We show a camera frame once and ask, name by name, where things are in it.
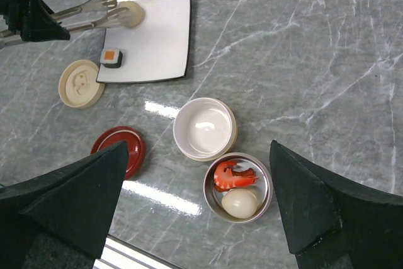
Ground red shrimp toy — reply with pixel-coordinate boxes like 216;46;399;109
213;161;259;190

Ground white egg toy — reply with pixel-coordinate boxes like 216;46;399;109
221;188;258;219

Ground steel-lined red bowl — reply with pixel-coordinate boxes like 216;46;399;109
203;152;273;224

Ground red round lid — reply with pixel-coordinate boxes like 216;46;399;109
90;125;146;180

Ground white square plate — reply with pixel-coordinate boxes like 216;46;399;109
97;0;191;84

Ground beige white-lined bowl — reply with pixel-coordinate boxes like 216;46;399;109
173;98;238;161

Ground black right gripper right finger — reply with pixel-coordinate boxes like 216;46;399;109
270;140;402;268

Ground steamed bun toy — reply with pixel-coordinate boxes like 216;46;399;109
118;1;145;28

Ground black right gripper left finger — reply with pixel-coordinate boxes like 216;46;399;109
1;141;128;268

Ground metal food tongs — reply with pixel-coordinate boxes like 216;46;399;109
1;0;125;49

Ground beige round lid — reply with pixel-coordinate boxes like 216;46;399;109
58;59;105;109

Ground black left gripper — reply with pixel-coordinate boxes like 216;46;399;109
1;0;71;42

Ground salmon sushi roll toy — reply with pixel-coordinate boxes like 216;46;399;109
99;48;123;69

